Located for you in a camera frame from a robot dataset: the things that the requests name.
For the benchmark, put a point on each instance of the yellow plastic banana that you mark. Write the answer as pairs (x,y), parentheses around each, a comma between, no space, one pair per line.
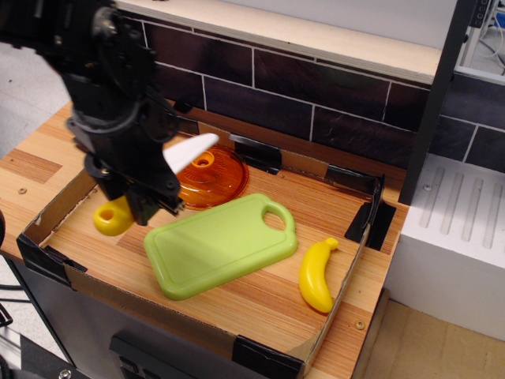
(312,283)

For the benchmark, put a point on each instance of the orange glass pot lid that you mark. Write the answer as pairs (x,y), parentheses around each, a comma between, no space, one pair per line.
(215,177)

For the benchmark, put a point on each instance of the green plastic cutting board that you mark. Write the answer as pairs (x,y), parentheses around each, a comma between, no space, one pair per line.
(215,246)

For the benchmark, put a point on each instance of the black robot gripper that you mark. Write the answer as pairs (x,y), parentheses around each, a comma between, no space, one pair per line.
(123,141)

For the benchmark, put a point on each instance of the black vertical post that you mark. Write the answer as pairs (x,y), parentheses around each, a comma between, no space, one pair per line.
(460,21)

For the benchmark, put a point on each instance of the cardboard fence with black tape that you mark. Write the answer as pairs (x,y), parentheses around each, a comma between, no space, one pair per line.
(282,283)

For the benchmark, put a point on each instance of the light wooden shelf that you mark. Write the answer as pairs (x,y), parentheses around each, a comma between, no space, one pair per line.
(344,47)

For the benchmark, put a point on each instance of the white knife yellow handle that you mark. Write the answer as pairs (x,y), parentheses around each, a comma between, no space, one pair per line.
(115,217)

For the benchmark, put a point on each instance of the white toy sink drainboard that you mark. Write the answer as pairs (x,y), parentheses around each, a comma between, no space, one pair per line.
(449,260)

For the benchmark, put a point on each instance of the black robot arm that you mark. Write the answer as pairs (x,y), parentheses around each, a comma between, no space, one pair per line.
(88,43)

